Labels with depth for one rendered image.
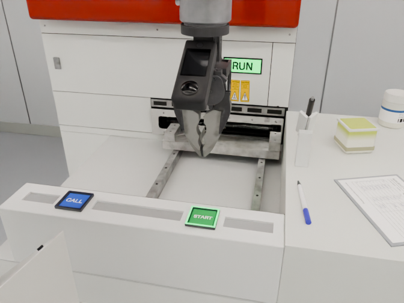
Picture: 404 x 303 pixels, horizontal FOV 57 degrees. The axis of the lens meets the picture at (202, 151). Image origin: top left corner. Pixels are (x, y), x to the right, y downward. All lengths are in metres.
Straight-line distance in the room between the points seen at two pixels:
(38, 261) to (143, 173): 0.68
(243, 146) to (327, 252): 0.55
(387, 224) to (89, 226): 0.55
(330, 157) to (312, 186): 0.15
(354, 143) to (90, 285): 0.68
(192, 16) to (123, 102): 0.80
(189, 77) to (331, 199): 0.41
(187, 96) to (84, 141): 0.98
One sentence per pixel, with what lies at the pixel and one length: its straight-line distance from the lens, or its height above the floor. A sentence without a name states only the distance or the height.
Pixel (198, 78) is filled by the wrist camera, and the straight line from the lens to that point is 0.51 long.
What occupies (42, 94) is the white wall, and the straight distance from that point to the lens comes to 3.37.
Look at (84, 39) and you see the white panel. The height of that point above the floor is 1.16.
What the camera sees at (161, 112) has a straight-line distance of 1.25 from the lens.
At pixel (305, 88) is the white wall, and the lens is 2.74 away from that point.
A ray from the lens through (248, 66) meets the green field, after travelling 1.16.
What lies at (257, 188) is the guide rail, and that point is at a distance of 0.99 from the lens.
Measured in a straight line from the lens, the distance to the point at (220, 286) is 0.74.
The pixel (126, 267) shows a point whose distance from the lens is 0.77.
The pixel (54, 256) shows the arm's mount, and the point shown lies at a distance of 0.50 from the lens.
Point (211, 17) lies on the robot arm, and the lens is 0.53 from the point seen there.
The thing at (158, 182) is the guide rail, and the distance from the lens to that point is 1.01.
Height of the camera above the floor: 1.39
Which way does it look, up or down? 28 degrees down
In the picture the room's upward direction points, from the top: straight up
